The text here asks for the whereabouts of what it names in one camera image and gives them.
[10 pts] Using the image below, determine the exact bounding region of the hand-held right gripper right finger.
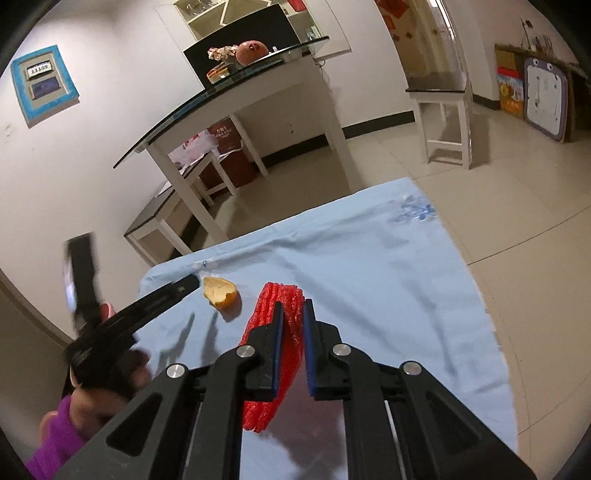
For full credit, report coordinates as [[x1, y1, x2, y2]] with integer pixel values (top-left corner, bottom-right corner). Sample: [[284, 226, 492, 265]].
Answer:
[[302, 298, 539, 480]]

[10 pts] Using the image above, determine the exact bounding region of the black screen panel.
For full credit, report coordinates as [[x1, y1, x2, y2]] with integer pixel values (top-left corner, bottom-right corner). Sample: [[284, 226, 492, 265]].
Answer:
[[183, 4, 301, 88]]

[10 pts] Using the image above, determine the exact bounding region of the red box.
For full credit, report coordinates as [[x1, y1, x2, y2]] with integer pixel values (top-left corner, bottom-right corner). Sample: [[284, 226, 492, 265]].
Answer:
[[203, 121, 257, 189]]

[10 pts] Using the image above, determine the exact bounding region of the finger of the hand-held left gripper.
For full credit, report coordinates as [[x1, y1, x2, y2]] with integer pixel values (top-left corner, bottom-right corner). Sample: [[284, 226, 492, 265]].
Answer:
[[110, 274, 201, 334]]

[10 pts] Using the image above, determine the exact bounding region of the black-top white low bench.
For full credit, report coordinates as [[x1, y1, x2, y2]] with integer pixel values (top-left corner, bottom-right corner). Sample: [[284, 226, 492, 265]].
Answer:
[[124, 150, 237, 268]]

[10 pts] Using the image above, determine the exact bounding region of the purple framed drawing board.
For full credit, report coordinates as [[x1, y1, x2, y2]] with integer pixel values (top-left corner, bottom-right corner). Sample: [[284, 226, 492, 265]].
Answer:
[[522, 56, 573, 144]]

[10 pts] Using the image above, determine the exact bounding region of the orange plush toy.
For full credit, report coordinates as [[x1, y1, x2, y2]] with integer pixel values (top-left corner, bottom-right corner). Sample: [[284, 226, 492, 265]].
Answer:
[[235, 40, 270, 65]]

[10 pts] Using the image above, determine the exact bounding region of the person's left forearm purple sleeve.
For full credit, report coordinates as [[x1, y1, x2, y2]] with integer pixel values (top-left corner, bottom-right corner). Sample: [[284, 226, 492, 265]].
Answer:
[[25, 396, 88, 480]]

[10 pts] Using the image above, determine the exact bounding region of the red paper door decoration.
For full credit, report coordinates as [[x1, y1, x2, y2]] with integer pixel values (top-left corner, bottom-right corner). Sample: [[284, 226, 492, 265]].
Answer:
[[375, 0, 408, 20]]

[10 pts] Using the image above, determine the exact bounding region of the red foam fruit net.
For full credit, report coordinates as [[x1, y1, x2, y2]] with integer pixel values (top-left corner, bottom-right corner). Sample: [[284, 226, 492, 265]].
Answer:
[[240, 281, 306, 435]]

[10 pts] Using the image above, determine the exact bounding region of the glass-top white table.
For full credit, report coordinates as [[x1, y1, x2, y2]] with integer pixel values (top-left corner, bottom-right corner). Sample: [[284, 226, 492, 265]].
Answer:
[[113, 36, 365, 254]]

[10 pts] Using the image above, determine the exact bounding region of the white display cabinet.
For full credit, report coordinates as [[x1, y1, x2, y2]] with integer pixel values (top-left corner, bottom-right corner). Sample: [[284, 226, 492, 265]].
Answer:
[[173, 0, 319, 42]]

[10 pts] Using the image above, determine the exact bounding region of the orange peel piece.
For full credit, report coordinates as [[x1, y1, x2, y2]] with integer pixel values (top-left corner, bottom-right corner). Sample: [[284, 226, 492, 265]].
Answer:
[[203, 276, 240, 309]]

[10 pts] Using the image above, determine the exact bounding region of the black-top white stool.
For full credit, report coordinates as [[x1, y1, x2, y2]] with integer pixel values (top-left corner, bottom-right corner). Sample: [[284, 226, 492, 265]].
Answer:
[[405, 71, 472, 169]]

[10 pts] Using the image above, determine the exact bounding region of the colourful cardboard box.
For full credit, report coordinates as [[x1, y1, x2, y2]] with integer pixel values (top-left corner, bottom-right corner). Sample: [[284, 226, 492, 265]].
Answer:
[[495, 43, 527, 120]]

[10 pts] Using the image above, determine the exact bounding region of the light blue printed tablecloth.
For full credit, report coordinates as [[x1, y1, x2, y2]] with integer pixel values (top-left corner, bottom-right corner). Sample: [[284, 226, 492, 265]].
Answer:
[[134, 176, 518, 480]]

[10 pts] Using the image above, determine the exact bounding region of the white pink plastic bag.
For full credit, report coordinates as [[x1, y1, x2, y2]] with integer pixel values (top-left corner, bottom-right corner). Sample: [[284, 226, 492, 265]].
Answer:
[[168, 131, 218, 167]]

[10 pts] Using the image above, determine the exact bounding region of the person's left hand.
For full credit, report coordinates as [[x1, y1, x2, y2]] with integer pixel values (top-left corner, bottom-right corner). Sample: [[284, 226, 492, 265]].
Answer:
[[68, 352, 153, 437]]

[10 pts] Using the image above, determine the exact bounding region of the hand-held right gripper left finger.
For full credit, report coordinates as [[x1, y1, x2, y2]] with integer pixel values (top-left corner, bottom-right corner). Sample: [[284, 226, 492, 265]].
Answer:
[[54, 301, 284, 480]]

